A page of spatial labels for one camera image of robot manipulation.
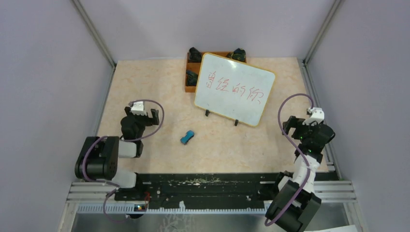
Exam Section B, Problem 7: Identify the rolled dark tie front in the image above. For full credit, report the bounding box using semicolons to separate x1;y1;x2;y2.
186;70;199;86

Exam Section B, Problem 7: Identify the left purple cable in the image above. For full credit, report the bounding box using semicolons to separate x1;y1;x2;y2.
81;99;165;223

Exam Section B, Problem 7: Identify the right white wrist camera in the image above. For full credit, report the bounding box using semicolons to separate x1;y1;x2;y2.
302;107;325;125

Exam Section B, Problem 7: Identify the wire whiteboard stand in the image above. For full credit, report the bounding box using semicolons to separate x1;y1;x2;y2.
205;109;239;127

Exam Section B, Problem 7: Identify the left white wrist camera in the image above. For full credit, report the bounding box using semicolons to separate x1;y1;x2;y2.
129;101;147;116

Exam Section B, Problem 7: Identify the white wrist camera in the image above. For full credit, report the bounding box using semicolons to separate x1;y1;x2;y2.
129;101;147;116
302;107;325;125

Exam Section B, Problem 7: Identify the aluminium frame rail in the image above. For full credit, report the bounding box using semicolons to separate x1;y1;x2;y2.
67;181;357;203

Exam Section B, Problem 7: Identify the rolled dark tie left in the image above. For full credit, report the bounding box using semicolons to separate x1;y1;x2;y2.
188;47;203;63

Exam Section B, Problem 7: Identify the blue whiteboard eraser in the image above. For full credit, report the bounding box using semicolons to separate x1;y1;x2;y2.
180;130;195;145

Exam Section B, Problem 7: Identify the purple cable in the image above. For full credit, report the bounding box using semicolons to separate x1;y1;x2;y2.
264;93;315;227
81;99;165;223

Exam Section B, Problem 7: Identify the whiteboard with yellow frame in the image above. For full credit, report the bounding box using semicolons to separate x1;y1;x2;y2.
194;53;276;127

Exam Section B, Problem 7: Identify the rolled dark tie right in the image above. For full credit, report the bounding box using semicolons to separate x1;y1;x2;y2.
226;48;246;63

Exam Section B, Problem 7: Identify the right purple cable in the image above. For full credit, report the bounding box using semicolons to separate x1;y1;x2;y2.
264;93;315;227

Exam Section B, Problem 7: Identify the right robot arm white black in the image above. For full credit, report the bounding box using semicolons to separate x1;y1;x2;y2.
264;116;336;232

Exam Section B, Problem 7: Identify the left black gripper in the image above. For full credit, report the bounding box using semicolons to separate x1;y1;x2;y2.
125;106;159;140

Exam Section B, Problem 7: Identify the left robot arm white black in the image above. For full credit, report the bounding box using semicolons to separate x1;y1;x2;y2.
74;106;160;200

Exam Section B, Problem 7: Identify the rolled dark tie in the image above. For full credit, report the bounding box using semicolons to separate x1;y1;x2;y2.
226;48;246;63
188;47;203;63
186;70;199;86

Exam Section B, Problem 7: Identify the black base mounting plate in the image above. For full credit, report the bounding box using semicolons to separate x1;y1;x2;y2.
113;173;280;210

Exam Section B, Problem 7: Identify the wooden compartment tray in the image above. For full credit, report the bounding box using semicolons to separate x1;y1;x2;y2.
184;51;230;93

